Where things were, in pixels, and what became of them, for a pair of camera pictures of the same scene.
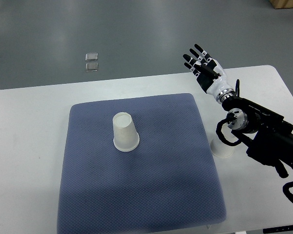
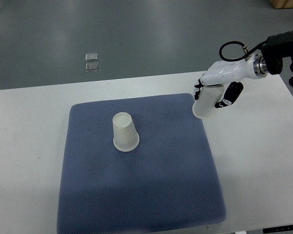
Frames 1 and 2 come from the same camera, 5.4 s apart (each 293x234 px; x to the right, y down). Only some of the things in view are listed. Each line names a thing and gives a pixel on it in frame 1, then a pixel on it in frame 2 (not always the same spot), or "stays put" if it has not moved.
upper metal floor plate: x=93 y=56 stays put
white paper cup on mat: x=126 y=138 stays put
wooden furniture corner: x=286 y=4 stays put
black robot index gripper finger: x=204 y=53 -> x=198 y=87
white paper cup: x=220 y=149 -> x=204 y=107
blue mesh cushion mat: x=167 y=185 stays put
